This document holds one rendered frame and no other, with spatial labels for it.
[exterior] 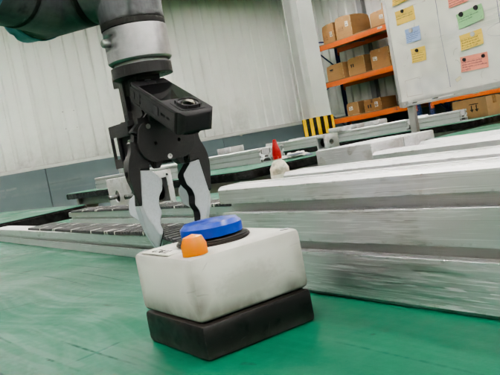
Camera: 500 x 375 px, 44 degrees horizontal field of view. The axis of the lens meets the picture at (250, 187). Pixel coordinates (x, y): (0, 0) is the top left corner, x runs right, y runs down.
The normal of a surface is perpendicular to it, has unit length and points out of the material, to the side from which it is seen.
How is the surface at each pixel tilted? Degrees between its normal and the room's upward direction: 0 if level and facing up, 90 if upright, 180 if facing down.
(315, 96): 90
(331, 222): 90
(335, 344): 0
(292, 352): 0
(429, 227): 90
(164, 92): 28
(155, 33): 90
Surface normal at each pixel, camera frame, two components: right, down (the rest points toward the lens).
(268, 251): 0.55, -0.04
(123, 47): -0.25, 0.11
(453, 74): -0.79, 0.18
